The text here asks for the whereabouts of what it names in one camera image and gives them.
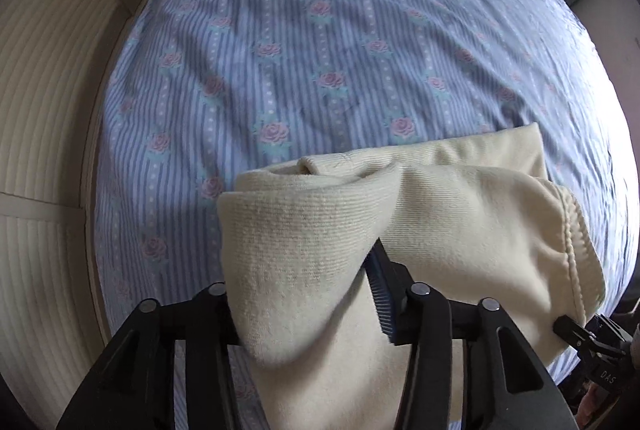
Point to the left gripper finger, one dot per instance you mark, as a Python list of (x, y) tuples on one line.
[(389, 283)]

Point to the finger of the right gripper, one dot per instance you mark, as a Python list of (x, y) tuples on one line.
[(576, 336)]

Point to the cream white pants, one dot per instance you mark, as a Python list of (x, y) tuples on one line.
[(474, 217)]

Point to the person right hand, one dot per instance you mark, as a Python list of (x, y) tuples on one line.
[(599, 409)]

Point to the blue floral bed sheet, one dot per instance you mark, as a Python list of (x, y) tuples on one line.
[(205, 90)]

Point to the cream ribbed wardrobe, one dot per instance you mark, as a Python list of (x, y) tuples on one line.
[(55, 58)]

